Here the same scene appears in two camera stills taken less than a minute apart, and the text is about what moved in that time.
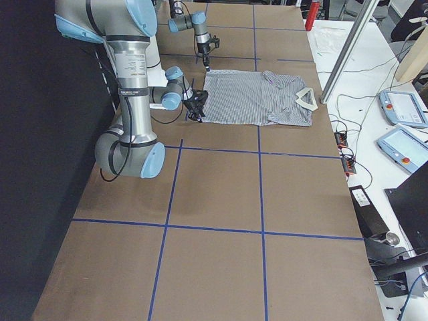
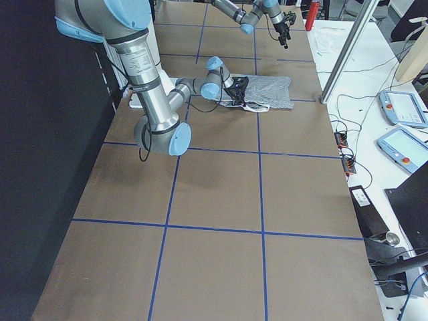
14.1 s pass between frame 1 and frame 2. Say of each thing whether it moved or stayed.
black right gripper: moved
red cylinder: stayed
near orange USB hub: stayed
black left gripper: moved
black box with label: stayed
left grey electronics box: stayed
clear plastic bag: stayed
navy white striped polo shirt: moved
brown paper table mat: stayed
